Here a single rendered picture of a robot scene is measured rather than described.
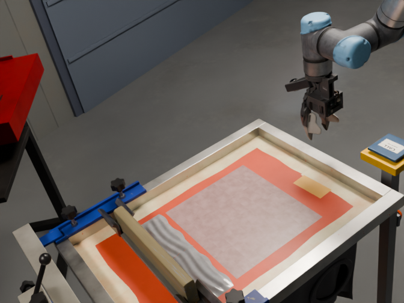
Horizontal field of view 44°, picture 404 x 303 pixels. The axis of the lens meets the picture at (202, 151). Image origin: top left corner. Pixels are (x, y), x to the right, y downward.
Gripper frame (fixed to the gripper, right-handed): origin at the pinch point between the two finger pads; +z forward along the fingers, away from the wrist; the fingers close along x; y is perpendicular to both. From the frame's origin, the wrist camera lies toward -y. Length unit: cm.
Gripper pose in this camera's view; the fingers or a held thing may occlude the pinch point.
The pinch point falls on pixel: (316, 130)
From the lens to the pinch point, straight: 149.7
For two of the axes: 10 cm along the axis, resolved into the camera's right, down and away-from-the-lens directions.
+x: 8.0, -4.7, 3.9
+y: 5.8, 3.9, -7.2
